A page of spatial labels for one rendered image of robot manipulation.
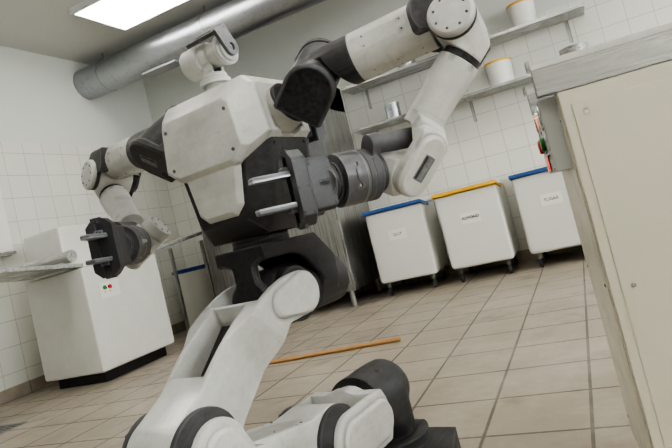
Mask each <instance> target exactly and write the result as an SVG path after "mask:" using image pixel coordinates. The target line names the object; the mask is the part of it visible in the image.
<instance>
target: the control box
mask: <svg viewBox="0 0 672 448"><path fill-rule="evenodd" d="M536 109H537V111H538V114H539V118H540V122H541V125H540V123H539V120H538V117H537V112H536ZM535 114H536V117H537V121H538V125H539V129H538V126H537V123H536V119H535ZM533 118H534V119H535V123H536V126H537V131H538V132H537V133H538V135H539V139H540V137H543V138H544V141H545V144H546V149H547V151H545V152H544V158H545V162H546V165H547V169H548V173H550V174H552V173H556V172H560V171H564V170H567V169H571V168H573V166H572V162H571V158H570V155H569V151H568V147H567V144H566V140H565V136H564V132H563V129H562V125H561V122H560V120H559V119H560V118H559V114H558V106H557V102H556V96H551V97H548V98H544V99H541V100H538V102H537V104H536V108H535V112H534V115H533ZM547 158H548V160H547V161H546V159H547ZM547 162H549V164H547ZM549 165H550V168H548V166H549ZM550 169H551V171H549V170H550Z"/></svg>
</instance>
